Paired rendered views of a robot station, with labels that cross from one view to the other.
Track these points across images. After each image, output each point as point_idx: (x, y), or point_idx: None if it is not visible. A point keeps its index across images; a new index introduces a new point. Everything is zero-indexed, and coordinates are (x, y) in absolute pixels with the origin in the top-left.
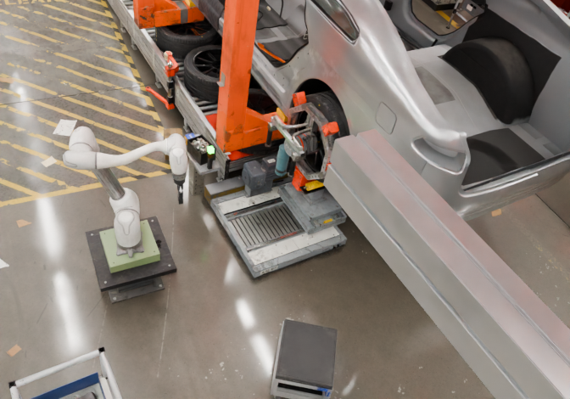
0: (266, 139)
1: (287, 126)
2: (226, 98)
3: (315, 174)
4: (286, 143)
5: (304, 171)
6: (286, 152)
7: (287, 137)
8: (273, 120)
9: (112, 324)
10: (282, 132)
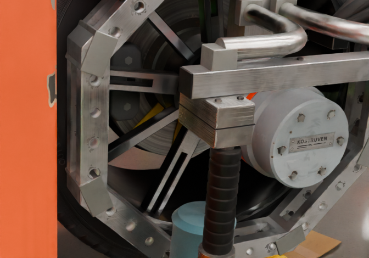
0: (224, 223)
1: (305, 33)
2: (23, 139)
3: (340, 176)
4: (291, 142)
5: (267, 240)
6: (297, 185)
7: (364, 57)
8: (224, 77)
9: None
10: (315, 72)
